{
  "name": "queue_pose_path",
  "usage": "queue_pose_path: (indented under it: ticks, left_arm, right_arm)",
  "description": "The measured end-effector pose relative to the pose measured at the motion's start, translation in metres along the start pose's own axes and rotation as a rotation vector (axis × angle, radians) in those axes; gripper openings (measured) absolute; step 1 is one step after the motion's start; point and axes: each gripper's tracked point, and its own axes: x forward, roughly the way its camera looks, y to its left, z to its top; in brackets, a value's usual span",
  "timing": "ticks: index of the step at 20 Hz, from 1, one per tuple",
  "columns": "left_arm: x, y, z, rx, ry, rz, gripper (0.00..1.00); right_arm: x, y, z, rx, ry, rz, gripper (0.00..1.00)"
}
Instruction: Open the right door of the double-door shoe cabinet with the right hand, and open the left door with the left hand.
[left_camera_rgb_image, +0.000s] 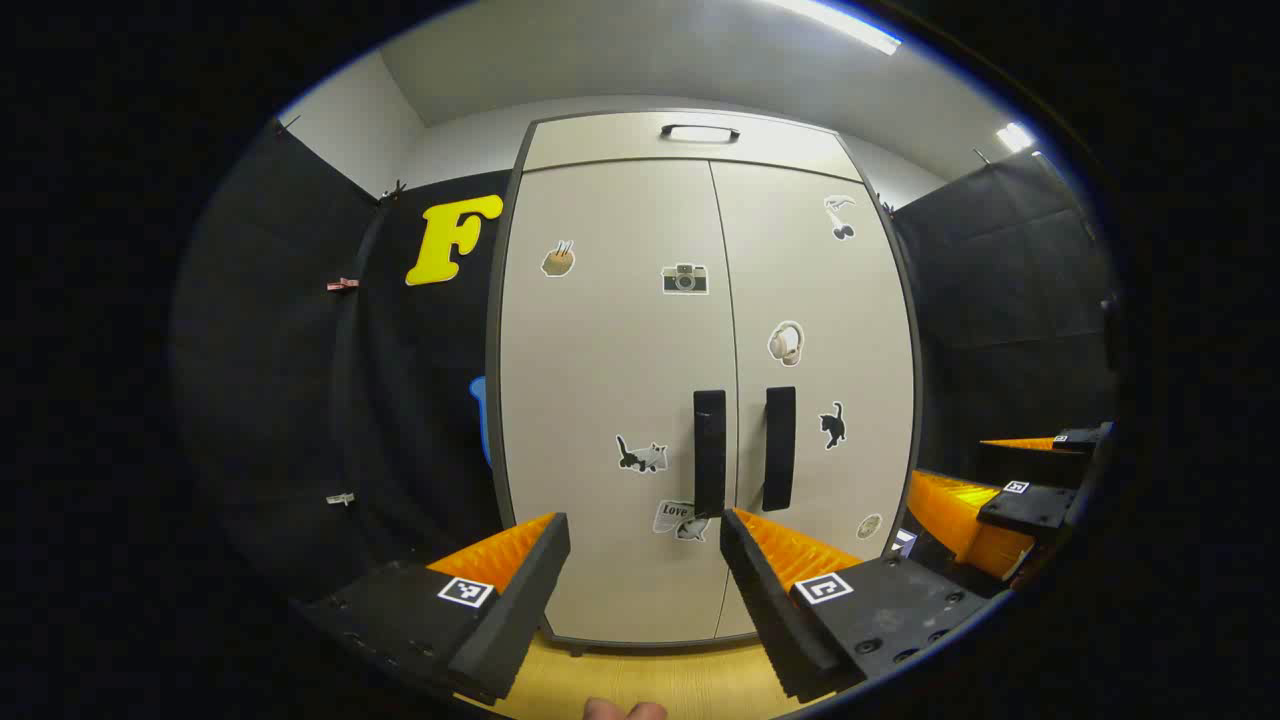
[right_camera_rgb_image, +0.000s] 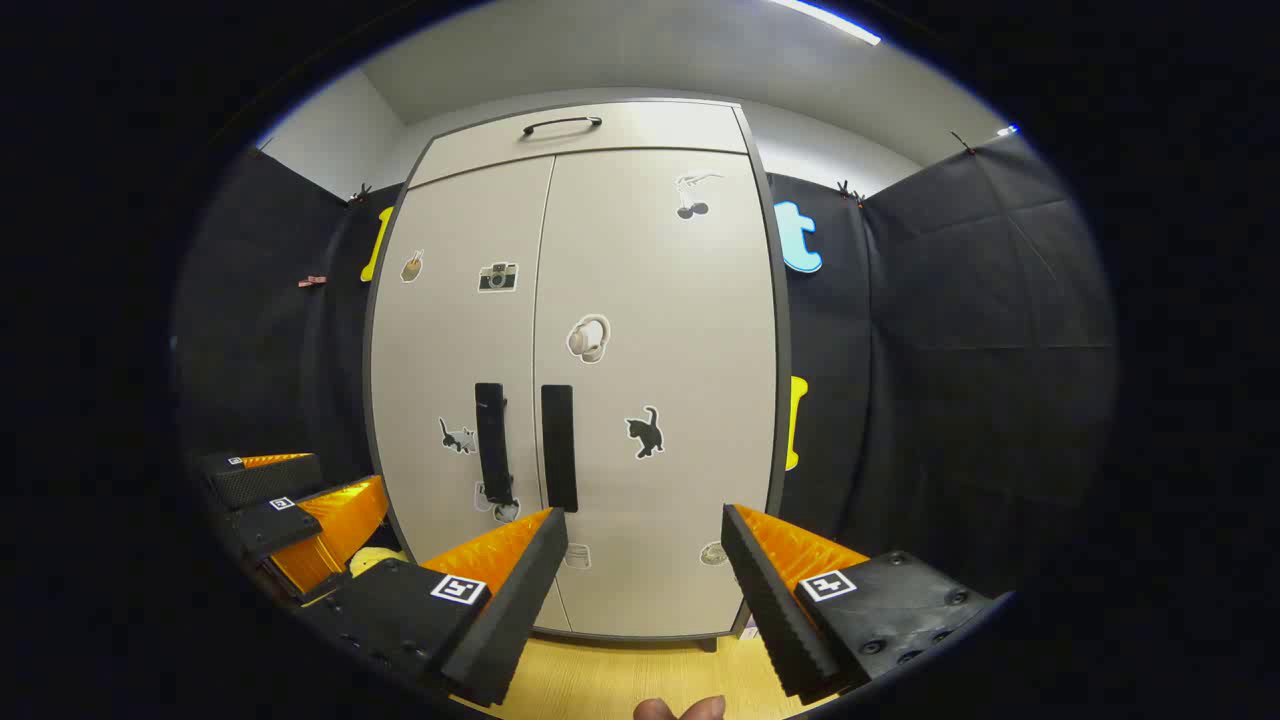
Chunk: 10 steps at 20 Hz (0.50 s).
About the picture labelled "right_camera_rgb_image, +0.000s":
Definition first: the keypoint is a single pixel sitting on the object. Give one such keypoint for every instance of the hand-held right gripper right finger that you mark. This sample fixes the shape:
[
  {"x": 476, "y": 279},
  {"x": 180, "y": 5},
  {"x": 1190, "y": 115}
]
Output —
[{"x": 770, "y": 600}]

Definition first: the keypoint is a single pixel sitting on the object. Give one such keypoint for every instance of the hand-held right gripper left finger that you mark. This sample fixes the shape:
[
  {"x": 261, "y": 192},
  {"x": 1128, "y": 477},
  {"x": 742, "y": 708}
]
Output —
[{"x": 520, "y": 590}]

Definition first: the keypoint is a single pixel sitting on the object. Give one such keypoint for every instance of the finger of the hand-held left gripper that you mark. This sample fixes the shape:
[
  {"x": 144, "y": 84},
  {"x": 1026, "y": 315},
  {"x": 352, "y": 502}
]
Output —
[
  {"x": 275, "y": 525},
  {"x": 270, "y": 485}
]

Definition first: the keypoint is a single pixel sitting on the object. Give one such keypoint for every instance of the grey double-door shoe cabinet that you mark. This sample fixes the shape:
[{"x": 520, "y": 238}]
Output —
[{"x": 782, "y": 400}]

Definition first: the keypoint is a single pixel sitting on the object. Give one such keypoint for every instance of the grey cabinet door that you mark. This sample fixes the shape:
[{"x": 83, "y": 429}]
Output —
[
  {"x": 450, "y": 350},
  {"x": 660, "y": 300}
]

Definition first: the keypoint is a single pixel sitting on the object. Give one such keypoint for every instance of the grey cabinet flap panel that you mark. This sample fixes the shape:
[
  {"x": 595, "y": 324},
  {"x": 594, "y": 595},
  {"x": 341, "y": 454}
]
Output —
[{"x": 640, "y": 130}]

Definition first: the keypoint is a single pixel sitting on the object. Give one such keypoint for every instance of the black clip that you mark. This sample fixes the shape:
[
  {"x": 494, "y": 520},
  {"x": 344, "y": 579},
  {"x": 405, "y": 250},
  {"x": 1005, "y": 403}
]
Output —
[
  {"x": 962, "y": 142},
  {"x": 850, "y": 192},
  {"x": 360, "y": 191}
]

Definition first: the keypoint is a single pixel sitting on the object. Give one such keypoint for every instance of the black backdrop cloth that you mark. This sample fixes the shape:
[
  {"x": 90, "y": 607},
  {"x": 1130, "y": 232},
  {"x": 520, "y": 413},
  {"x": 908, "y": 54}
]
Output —
[{"x": 950, "y": 350}]

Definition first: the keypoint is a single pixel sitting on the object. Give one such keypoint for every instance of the long ceiling light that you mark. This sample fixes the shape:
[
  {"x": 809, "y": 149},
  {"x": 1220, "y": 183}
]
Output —
[{"x": 830, "y": 22}]

